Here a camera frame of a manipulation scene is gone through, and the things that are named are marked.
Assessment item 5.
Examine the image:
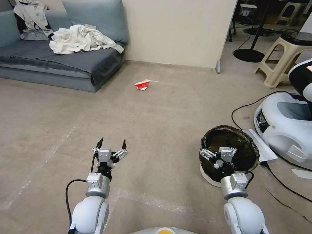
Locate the white robot front shell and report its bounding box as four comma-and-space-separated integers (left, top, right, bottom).
132, 226, 189, 234

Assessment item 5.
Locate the crushed red paper cup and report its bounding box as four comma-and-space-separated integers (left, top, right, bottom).
135, 79, 151, 92

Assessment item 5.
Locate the cream partition panel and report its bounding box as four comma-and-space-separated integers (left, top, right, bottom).
121, 0, 239, 74

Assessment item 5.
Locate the white wheeled robot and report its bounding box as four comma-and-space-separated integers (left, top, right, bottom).
253, 58, 312, 169

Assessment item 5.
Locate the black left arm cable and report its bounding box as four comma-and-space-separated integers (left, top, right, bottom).
65, 179, 89, 221

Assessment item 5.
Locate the black chair leg with caster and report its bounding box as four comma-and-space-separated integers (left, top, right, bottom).
227, 20, 237, 42

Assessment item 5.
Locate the blue grey sofa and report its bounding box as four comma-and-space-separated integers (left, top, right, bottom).
0, 0, 130, 93

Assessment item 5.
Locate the flat white board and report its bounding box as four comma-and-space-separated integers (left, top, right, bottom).
243, 129, 279, 164

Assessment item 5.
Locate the black stand with round base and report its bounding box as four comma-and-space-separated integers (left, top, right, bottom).
232, 0, 271, 64

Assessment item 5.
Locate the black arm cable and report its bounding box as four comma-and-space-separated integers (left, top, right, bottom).
65, 179, 89, 221
225, 162, 254, 189

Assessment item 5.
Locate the white tape piece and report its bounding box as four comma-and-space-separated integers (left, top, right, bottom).
291, 168, 312, 179

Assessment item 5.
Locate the black floor cable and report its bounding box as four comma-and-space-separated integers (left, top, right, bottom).
231, 90, 286, 130
260, 162, 312, 203

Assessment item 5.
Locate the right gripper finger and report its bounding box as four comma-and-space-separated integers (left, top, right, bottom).
200, 138, 218, 161
225, 138, 239, 157

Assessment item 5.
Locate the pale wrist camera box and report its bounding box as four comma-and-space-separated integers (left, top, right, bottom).
98, 147, 112, 163
218, 147, 237, 163

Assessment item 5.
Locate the blue sofa cushion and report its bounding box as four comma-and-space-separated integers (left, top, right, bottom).
62, 0, 129, 45

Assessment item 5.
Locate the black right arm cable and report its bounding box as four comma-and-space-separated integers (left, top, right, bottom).
225, 162, 254, 189

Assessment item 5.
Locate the large beige plastic stool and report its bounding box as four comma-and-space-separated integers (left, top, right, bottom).
255, 36, 312, 89

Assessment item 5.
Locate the black white device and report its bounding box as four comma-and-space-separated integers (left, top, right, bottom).
280, 24, 312, 47

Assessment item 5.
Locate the grey white garment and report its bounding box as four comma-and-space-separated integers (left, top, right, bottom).
13, 0, 55, 41

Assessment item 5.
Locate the dark grey sofa cover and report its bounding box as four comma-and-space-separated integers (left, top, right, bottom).
0, 38, 125, 86

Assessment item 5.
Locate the small beige plastic stool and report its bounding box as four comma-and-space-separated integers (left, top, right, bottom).
276, 2, 306, 27

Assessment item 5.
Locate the white trash can black bag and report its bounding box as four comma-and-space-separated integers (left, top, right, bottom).
199, 124, 260, 188

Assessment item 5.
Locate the white crumpled cloth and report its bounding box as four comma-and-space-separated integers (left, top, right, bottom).
49, 24, 125, 55

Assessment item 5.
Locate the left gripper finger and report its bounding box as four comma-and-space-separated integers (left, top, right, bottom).
111, 139, 129, 163
92, 137, 104, 158

